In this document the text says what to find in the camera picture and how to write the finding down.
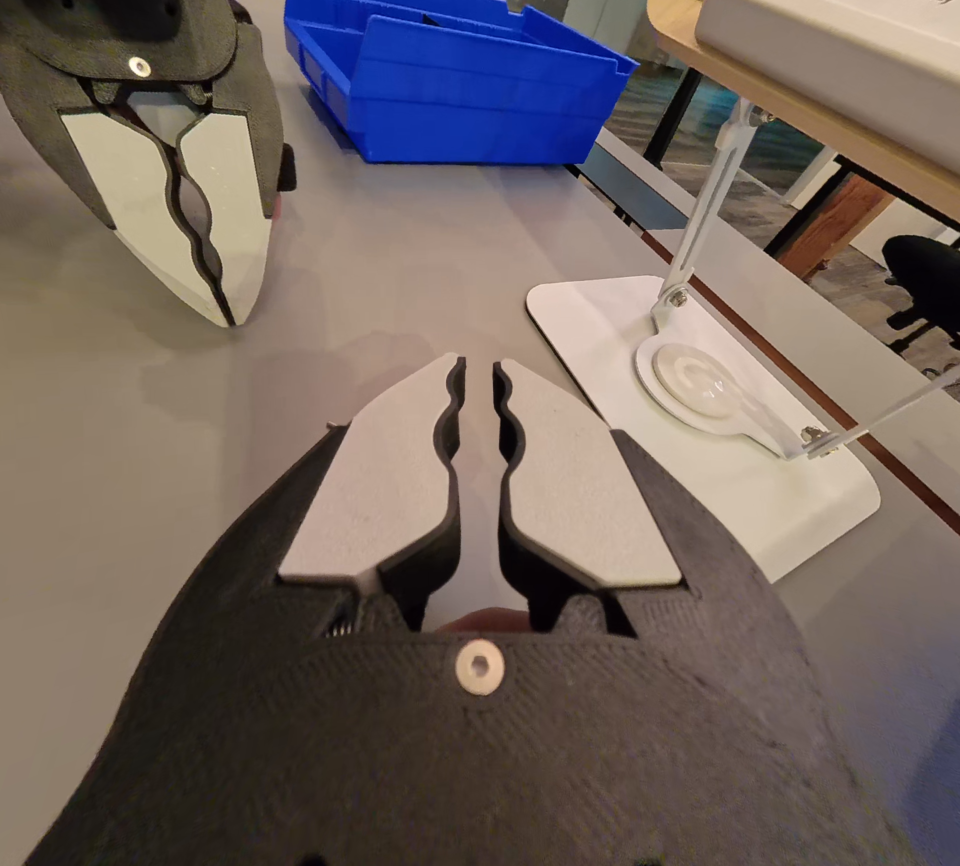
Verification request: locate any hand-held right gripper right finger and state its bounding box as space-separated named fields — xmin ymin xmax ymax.
xmin=491 ymin=359 xmax=685 ymax=635

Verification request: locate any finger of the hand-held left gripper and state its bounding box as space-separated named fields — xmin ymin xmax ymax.
xmin=177 ymin=110 xmax=271 ymax=329
xmin=58 ymin=108 xmax=231 ymax=327

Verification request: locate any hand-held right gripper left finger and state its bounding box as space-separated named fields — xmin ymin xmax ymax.
xmin=277 ymin=353 xmax=468 ymax=633

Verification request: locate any blue plastic bin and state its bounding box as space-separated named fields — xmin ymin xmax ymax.
xmin=283 ymin=0 xmax=640 ymax=166

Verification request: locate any grey desk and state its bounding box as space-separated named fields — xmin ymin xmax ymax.
xmin=0 ymin=0 xmax=960 ymax=866

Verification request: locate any round white disc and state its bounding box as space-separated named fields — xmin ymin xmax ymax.
xmin=651 ymin=345 xmax=745 ymax=422

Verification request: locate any white metal stand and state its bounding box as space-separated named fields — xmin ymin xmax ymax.
xmin=525 ymin=93 xmax=960 ymax=584

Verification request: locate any brown wooden leg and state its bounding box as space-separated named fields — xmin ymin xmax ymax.
xmin=763 ymin=164 xmax=903 ymax=284

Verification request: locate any black framed panel stand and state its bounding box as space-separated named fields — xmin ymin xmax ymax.
xmin=643 ymin=67 xmax=706 ymax=167

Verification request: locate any black office chair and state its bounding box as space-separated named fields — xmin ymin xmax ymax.
xmin=881 ymin=234 xmax=960 ymax=366

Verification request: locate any white instruction board box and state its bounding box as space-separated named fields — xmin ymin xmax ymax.
xmin=646 ymin=0 xmax=960 ymax=224

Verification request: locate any dark desk cable flap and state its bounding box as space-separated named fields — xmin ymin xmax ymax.
xmin=566 ymin=131 xmax=688 ymax=234

